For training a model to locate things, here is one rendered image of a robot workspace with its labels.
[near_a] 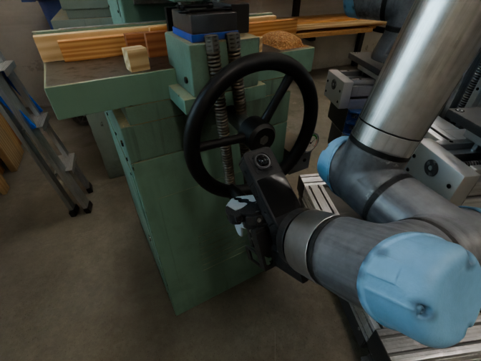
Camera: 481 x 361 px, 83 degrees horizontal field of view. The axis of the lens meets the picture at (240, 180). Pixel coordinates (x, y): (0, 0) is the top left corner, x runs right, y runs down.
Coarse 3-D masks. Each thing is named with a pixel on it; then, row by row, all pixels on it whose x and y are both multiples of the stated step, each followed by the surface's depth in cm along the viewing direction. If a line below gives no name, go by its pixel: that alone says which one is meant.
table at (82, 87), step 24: (264, 48) 68; (312, 48) 69; (48, 72) 53; (72, 72) 53; (96, 72) 53; (120, 72) 53; (144, 72) 53; (168, 72) 55; (264, 72) 66; (48, 96) 47; (72, 96) 49; (96, 96) 51; (120, 96) 53; (144, 96) 55; (168, 96) 57; (192, 96) 51; (264, 96) 58
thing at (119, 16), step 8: (112, 0) 78; (120, 0) 72; (128, 0) 73; (112, 8) 82; (120, 8) 74; (128, 8) 74; (136, 8) 75; (144, 8) 76; (152, 8) 77; (160, 8) 78; (112, 16) 89; (120, 16) 76; (128, 16) 75; (136, 16) 76; (144, 16) 77; (152, 16) 78; (160, 16) 79
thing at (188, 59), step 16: (176, 48) 51; (192, 48) 45; (224, 48) 48; (240, 48) 50; (256, 48) 51; (176, 64) 54; (192, 64) 47; (224, 64) 50; (192, 80) 49; (208, 80) 50; (256, 80) 55
